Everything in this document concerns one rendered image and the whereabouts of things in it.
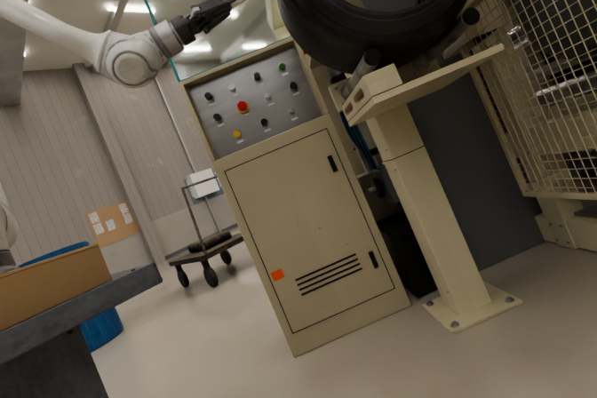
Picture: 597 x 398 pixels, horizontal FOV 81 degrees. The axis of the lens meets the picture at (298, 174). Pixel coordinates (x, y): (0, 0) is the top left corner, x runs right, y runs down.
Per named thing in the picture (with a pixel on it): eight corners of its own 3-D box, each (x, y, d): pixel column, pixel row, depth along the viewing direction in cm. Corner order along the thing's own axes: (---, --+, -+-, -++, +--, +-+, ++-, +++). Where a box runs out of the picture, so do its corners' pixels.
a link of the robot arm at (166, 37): (156, 37, 102) (174, 27, 102) (173, 63, 102) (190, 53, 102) (144, 22, 93) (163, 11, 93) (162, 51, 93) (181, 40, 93)
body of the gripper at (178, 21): (164, 15, 93) (195, -3, 94) (174, 29, 102) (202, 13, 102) (179, 39, 93) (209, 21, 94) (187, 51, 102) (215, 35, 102)
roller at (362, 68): (349, 83, 123) (357, 92, 123) (339, 91, 123) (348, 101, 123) (373, 43, 88) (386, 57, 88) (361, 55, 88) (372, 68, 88)
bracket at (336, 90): (338, 113, 125) (327, 88, 125) (437, 71, 127) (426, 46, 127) (339, 111, 122) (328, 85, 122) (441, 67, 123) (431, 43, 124)
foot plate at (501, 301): (422, 306, 143) (419, 302, 143) (480, 281, 145) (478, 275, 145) (452, 335, 117) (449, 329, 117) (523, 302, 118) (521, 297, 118)
